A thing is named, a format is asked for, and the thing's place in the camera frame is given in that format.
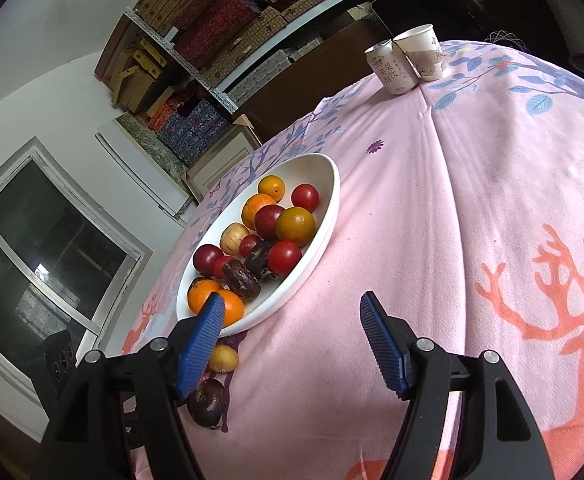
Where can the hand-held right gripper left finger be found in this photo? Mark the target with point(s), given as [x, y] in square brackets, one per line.
[199, 350]

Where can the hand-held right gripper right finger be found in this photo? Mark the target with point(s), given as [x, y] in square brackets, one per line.
[384, 347]

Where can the small pale yellow fruit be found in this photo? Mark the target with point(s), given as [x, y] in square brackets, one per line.
[224, 358]

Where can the red cherry tomato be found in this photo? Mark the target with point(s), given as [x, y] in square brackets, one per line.
[223, 266]
[305, 197]
[248, 245]
[284, 256]

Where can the red plum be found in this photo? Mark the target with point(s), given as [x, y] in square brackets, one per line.
[207, 258]
[269, 221]

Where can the large pale yellow fruit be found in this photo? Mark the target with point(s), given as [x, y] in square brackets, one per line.
[233, 238]

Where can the white oval plate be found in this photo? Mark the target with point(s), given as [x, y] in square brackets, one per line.
[317, 225]

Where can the small orange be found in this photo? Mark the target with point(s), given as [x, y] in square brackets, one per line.
[201, 296]
[253, 207]

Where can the white framed sliding window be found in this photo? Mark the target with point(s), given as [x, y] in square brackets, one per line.
[46, 260]

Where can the pink deer printed tablecloth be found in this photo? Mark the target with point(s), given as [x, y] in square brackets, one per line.
[422, 210]

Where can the small yellow-orange fruit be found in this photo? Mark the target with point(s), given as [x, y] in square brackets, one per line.
[272, 186]

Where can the white leaning board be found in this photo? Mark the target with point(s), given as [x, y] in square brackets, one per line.
[141, 170]

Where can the beige framed panel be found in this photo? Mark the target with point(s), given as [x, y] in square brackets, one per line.
[221, 160]

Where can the grey marbled panel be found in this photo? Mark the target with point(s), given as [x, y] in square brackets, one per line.
[151, 145]

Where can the stack of blue patterned boxes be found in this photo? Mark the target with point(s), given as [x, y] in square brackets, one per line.
[196, 127]

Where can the metal shelf rack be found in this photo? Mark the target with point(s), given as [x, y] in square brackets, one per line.
[224, 100]

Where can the white drink can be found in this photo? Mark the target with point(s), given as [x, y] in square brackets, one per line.
[391, 67]

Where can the white paper cup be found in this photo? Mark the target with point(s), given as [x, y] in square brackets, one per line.
[424, 52]

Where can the stack of woven boxes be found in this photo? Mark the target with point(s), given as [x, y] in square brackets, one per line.
[257, 30]

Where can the black screen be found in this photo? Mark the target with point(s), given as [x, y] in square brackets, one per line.
[482, 5]

